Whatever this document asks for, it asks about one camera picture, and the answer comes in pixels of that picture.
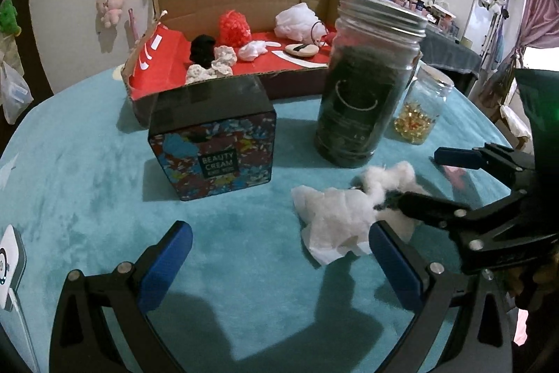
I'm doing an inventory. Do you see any pink curtain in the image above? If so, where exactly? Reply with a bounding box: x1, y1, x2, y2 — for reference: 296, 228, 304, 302
498, 0, 559, 72

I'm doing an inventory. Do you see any white tissue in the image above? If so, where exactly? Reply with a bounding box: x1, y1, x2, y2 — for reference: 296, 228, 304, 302
292, 185, 420, 266

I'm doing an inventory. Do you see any teal moon-print table cover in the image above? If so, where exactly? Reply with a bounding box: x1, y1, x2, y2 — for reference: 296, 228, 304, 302
0, 63, 536, 373

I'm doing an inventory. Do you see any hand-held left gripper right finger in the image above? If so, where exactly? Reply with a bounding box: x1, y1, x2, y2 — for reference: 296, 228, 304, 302
369, 220, 514, 373

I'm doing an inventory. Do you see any dark grey tablecloth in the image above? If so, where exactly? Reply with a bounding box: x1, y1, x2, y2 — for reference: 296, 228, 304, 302
419, 28, 481, 73

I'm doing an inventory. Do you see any red mesh puff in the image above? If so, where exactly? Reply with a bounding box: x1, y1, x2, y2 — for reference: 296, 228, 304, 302
218, 9, 252, 48

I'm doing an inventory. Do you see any black soft puff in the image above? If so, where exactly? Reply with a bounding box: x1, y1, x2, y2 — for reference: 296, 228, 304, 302
190, 34, 218, 66

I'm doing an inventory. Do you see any small off-white cotton puff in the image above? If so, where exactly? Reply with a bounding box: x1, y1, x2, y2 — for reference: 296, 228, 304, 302
186, 65, 218, 85
212, 45, 237, 77

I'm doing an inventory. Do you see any small white cloth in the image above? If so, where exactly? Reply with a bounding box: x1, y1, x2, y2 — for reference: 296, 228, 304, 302
238, 41, 271, 62

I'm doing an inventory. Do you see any white cotton wad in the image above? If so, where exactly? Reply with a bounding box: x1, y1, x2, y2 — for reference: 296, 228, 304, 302
360, 161, 415, 204

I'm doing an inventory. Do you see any colourful printed tin box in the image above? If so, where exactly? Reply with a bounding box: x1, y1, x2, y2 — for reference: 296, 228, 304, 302
147, 75, 278, 201

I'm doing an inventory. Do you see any cardboard box with red lining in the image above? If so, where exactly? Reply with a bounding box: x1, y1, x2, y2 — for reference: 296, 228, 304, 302
122, 0, 343, 129

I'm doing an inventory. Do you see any clear jar of gold pieces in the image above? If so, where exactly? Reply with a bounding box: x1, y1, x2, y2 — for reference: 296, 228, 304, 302
393, 65, 455, 145

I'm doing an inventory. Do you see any glass jar of dark leaves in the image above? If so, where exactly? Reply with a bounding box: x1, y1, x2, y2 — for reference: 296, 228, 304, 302
313, 0, 429, 169

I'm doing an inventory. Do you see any white cable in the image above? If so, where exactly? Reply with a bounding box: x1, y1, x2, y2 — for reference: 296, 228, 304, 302
8, 290, 41, 373

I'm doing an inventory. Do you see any white mesh bath puff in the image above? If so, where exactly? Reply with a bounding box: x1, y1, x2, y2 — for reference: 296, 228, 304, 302
274, 3, 328, 41

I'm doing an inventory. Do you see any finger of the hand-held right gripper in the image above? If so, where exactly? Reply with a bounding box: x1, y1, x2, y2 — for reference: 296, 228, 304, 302
373, 189, 531, 252
434, 143, 536, 191

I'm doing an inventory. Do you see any green plush toy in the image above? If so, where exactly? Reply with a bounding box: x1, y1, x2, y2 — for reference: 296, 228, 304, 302
0, 0, 22, 37

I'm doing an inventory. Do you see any pale pink plush toy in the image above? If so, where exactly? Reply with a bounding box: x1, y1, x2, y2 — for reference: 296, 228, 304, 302
96, 0, 127, 28

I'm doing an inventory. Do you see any round powder puff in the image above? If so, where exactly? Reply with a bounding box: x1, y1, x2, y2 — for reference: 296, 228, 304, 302
284, 43, 319, 58

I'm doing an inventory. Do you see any white electronic device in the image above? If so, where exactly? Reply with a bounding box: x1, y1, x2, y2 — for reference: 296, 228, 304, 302
0, 224, 27, 313

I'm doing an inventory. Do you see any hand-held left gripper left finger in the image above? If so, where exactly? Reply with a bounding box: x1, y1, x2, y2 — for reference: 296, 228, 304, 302
49, 220, 194, 373

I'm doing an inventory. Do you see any clear plastic bag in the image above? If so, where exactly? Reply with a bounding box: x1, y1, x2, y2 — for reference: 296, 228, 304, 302
0, 60, 34, 124

